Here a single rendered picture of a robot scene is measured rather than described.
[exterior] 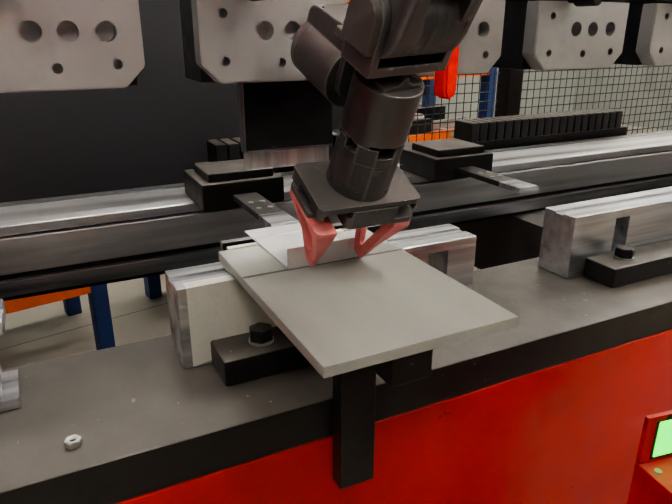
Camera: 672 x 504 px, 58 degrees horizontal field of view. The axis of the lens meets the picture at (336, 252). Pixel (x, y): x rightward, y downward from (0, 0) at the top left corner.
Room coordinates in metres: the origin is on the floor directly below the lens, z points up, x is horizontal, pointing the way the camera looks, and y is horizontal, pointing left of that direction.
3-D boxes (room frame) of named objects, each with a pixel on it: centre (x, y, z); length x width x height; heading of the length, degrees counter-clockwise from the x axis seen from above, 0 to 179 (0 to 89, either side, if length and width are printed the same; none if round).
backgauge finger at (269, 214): (0.81, 0.12, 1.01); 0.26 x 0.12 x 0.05; 26
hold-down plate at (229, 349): (0.63, -0.01, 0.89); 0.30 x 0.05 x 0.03; 116
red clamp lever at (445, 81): (0.68, -0.11, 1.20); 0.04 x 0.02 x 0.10; 26
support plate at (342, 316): (0.53, -0.01, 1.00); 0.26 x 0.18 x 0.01; 26
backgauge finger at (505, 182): (0.98, -0.22, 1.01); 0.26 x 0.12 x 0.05; 26
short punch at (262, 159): (0.67, 0.05, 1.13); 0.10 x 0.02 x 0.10; 116
